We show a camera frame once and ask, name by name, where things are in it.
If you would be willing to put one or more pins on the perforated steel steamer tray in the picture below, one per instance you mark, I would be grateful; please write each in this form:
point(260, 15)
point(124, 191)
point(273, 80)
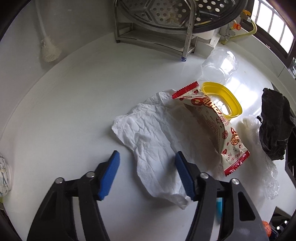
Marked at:
point(174, 16)

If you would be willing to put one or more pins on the red white snack wrapper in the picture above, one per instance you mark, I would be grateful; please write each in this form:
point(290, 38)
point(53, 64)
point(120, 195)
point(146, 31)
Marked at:
point(226, 140)

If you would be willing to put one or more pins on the black cloth rag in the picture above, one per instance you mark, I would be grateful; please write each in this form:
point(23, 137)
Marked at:
point(277, 123)

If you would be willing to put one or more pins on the steel dish rack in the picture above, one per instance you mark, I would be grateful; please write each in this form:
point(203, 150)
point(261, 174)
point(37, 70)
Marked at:
point(178, 44)

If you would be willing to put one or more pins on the gas valve with orange knob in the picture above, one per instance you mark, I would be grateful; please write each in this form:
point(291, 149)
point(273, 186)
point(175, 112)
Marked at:
point(228, 30)

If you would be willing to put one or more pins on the patterned ceramic bowl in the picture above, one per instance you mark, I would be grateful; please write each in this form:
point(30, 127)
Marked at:
point(6, 180)

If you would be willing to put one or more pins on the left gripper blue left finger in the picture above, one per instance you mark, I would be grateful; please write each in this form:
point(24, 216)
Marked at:
point(54, 219)

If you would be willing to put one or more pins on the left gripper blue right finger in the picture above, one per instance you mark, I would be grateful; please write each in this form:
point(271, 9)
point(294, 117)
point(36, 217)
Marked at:
point(240, 219)

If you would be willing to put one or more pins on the clear plastic jar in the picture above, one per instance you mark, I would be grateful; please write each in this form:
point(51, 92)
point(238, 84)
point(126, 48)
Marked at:
point(219, 66)

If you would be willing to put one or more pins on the barred window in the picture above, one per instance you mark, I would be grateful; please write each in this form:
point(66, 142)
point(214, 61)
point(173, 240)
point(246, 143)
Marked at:
point(267, 18)

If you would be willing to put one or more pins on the white paper napkin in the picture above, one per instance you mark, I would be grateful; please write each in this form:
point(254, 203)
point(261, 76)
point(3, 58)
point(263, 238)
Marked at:
point(155, 130)

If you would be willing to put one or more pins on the blue silicone basting brush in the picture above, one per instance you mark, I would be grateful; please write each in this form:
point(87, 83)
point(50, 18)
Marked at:
point(219, 208)

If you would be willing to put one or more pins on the clear plastic bag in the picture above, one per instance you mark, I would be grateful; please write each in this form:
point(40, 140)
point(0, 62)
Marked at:
point(266, 172)

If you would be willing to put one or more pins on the white bottle brush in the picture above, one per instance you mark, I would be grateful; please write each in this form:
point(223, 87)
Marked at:
point(49, 51)

